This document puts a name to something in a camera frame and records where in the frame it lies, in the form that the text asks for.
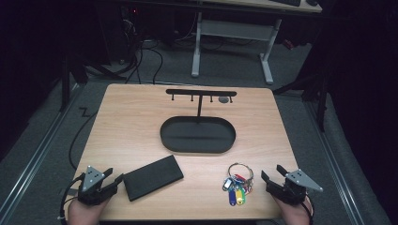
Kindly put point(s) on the black computer mouse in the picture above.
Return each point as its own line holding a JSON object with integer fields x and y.
{"x": 312, "y": 2}

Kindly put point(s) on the person's left hand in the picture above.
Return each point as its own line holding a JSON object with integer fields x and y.
{"x": 83, "y": 214}

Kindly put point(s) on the desk with white legs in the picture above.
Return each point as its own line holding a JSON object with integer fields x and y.
{"x": 233, "y": 29}

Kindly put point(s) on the grey tape patch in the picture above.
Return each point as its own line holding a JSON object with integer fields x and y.
{"x": 71, "y": 192}

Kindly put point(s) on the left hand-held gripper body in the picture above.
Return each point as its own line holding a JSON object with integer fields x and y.
{"x": 92, "y": 187}

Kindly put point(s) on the black tray stand with hooks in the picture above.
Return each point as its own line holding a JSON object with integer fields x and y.
{"x": 197, "y": 135}

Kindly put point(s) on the person's right hand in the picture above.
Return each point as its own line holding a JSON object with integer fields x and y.
{"x": 295, "y": 214}

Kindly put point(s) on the key bunch with coloured tags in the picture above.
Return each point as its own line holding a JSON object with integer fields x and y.
{"x": 239, "y": 187}

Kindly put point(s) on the black metal stand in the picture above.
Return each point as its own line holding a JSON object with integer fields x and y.
{"x": 320, "y": 100}
{"x": 65, "y": 81}

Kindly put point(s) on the black keyboard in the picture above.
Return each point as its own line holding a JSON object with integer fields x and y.
{"x": 286, "y": 2}

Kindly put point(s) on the black wallet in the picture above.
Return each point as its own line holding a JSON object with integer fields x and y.
{"x": 152, "y": 177}

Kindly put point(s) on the metal floor rail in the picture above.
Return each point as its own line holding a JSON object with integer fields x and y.
{"x": 37, "y": 156}
{"x": 334, "y": 165}

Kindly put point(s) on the grey round table grommet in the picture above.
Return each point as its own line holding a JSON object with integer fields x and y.
{"x": 223, "y": 99}

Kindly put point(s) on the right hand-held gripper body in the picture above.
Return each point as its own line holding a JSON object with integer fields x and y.
{"x": 291, "y": 192}

